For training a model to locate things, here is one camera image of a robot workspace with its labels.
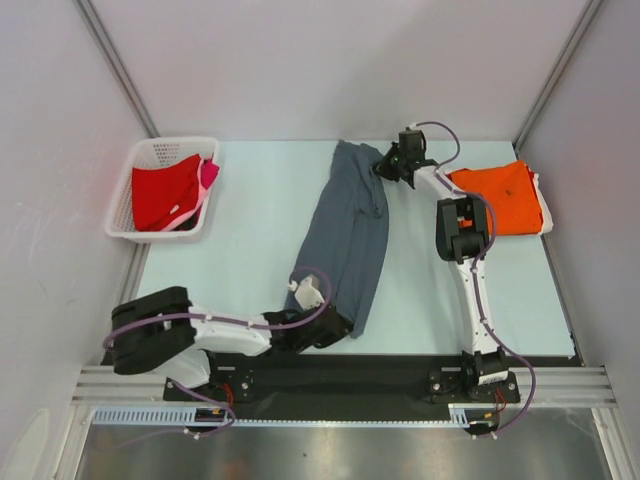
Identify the grey blue t shirt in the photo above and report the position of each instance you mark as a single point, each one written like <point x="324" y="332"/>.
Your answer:
<point x="347" y="239"/>

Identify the left aluminium corner post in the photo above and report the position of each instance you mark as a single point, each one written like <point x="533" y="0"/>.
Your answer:
<point x="109" y="51"/>

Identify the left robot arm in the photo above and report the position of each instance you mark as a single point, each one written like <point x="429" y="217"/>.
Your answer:
<point x="165" y="333"/>

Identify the aluminium frame rail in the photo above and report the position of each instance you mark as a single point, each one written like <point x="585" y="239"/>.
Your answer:
<point x="100" y="385"/>

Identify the white plastic basket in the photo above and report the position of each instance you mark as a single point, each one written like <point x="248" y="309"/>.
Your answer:
<point x="151" y="154"/>

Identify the pink shirt in basket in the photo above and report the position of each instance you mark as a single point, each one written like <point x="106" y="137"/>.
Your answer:
<point x="207" y="175"/>

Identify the white folded t shirt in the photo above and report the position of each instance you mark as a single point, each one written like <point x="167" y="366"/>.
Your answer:
<point x="546" y="216"/>

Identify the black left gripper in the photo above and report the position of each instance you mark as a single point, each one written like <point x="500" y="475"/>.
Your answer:
<point x="343" y="330"/>

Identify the right aluminium corner post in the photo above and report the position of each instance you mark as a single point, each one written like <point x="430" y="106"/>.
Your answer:
<point x="568" y="52"/>

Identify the white cable duct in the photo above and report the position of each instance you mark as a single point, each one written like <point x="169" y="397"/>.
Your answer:
<point x="442" y="416"/>

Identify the orange folded t shirt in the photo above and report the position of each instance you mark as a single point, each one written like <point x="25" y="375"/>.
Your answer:
<point x="509" y="191"/>

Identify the aluminium corner post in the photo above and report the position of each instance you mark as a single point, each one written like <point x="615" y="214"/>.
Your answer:
<point x="109" y="51"/>
<point x="568" y="52"/>

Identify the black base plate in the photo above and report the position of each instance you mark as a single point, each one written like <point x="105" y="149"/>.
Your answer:
<point x="342" y="384"/>

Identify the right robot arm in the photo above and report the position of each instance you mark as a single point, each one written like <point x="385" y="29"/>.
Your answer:
<point x="464" y="233"/>

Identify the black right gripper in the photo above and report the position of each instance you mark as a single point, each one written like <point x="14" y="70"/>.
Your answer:
<point x="393" y="163"/>

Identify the red shirt in basket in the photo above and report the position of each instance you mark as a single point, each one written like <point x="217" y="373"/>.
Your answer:
<point x="170" y="198"/>

